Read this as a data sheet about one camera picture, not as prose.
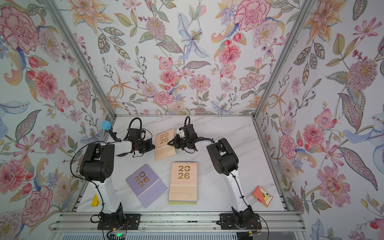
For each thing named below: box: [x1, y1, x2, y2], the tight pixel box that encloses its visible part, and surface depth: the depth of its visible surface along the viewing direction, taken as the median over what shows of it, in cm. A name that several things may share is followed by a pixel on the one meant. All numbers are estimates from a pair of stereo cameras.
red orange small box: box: [252, 185, 274, 207], surface depth 82 cm
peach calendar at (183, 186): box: [168, 161, 198, 203], surface depth 84 cm
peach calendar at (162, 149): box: [155, 128, 177, 162], surface depth 100 cm
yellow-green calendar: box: [168, 201, 197, 205], surface depth 81 cm
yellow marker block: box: [91, 193, 100, 207], surface depth 81 cm
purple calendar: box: [125, 163, 168, 209], surface depth 87 cm
